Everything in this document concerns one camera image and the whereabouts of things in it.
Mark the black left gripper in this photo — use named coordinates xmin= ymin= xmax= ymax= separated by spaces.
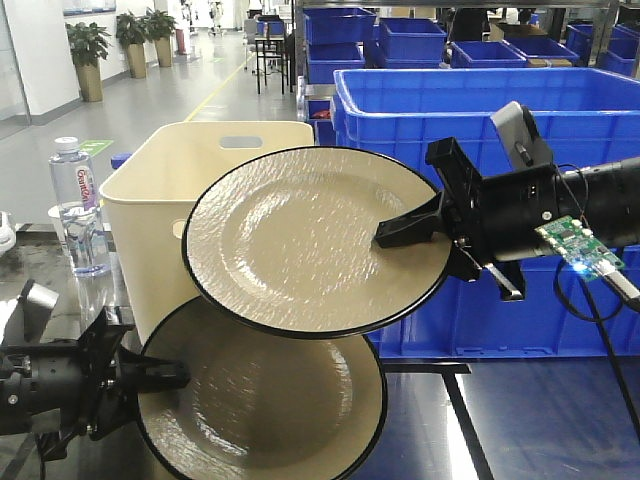
xmin=78 ymin=306 xmax=191 ymax=441

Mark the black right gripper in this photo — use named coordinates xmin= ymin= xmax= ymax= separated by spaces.
xmin=374 ymin=137 xmax=526 ymax=301

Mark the beige plate black rim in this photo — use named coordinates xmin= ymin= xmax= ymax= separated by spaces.
xmin=138 ymin=298 xmax=388 ymax=479
xmin=182 ymin=147 xmax=452 ymax=339

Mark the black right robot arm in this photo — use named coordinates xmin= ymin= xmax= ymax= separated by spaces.
xmin=375 ymin=137 xmax=639 ymax=301

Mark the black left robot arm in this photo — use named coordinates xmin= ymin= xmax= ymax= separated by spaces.
xmin=1 ymin=307 xmax=190 ymax=462

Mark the green circuit board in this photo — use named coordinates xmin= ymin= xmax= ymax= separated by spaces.
xmin=535 ymin=216 xmax=625 ymax=281

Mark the lower blue plastic crate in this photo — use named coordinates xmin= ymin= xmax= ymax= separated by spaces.
xmin=368 ymin=256 xmax=606 ymax=358

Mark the cream plastic bin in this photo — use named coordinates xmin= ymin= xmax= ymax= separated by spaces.
xmin=100 ymin=121 xmax=315 ymax=341

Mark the large blue plastic crate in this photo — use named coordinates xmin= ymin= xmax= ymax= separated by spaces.
xmin=330 ymin=68 xmax=640 ymax=236

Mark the clear water bottle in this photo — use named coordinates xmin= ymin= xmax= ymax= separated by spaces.
xmin=49 ymin=136 xmax=111 ymax=278

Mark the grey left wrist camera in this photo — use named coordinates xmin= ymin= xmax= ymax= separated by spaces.
xmin=1 ymin=279 xmax=59 ymax=346

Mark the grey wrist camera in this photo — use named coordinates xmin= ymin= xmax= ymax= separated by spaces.
xmin=490 ymin=101 xmax=553 ymax=171
xmin=1 ymin=279 xmax=59 ymax=346

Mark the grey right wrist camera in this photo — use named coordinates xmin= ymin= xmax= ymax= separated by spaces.
xmin=490 ymin=101 xmax=553 ymax=171

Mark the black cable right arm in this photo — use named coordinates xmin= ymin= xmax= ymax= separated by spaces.
xmin=554 ymin=164 xmax=640 ymax=451

